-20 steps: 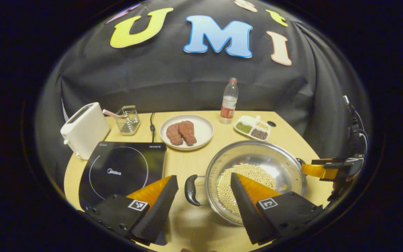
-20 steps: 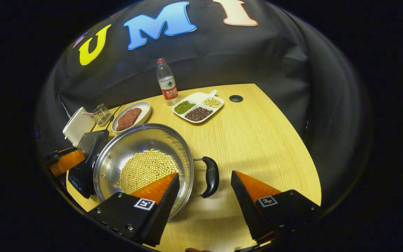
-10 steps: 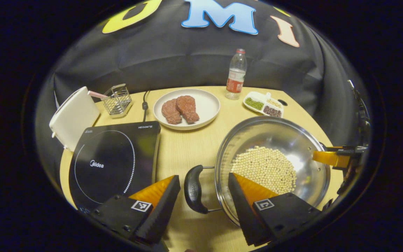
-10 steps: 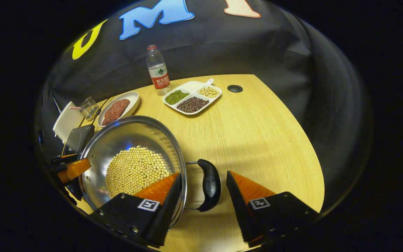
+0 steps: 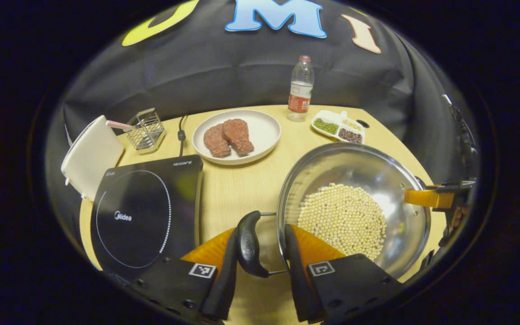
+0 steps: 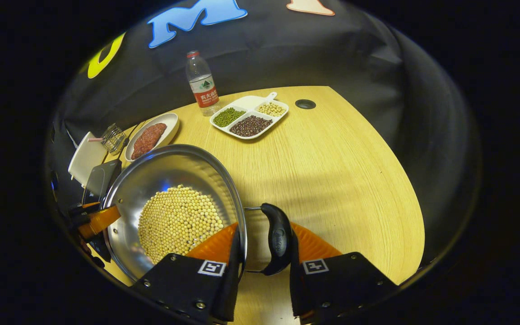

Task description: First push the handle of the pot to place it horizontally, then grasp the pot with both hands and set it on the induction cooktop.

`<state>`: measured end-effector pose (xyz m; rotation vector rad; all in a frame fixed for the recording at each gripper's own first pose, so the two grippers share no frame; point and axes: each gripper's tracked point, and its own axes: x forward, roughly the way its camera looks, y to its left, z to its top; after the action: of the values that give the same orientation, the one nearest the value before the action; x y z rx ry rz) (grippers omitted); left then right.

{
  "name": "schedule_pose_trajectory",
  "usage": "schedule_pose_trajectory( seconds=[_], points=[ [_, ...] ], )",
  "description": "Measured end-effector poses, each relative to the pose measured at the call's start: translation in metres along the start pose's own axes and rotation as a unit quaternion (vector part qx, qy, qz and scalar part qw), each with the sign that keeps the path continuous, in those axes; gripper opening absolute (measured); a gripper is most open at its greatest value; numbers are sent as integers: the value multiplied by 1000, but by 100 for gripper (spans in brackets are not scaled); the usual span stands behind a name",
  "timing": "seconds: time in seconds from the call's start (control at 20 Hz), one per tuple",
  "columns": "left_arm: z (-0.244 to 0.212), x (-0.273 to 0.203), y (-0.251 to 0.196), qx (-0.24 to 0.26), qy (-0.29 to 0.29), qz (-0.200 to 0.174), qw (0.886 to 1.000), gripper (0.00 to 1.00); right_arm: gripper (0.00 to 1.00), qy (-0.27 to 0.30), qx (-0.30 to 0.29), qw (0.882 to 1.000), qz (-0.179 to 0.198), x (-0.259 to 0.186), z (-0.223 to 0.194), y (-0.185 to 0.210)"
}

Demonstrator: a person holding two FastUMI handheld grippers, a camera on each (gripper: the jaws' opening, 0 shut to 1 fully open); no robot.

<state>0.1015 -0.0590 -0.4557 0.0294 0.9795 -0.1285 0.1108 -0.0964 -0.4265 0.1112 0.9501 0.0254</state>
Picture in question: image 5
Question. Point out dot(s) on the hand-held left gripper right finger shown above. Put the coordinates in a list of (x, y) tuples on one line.
[(298, 280)]

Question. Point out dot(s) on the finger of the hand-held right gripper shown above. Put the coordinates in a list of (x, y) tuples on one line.
[(427, 198)]

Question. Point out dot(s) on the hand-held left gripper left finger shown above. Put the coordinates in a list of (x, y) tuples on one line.
[(224, 289)]

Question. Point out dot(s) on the black induction cooktop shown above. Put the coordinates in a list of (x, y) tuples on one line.
[(133, 212)]

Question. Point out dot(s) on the pile of soybeans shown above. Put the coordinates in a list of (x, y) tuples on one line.
[(341, 216)]

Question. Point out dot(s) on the pile of dark red beans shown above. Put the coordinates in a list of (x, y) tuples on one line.
[(350, 135)]

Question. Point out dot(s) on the small pile of yellow beans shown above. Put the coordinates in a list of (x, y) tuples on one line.
[(352, 123)]

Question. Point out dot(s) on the pile of green mung beans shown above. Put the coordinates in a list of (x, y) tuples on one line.
[(326, 126)]

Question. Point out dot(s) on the white divided dish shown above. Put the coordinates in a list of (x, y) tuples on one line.
[(332, 116)]

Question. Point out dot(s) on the brown meat patty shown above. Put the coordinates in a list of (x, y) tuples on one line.
[(216, 142), (238, 135)]

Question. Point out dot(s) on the white round plate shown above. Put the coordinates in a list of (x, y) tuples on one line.
[(264, 131)]

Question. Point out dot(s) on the clear plastic water bottle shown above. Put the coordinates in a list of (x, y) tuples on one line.
[(300, 90)]

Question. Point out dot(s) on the white toaster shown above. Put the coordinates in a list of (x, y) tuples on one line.
[(93, 158)]

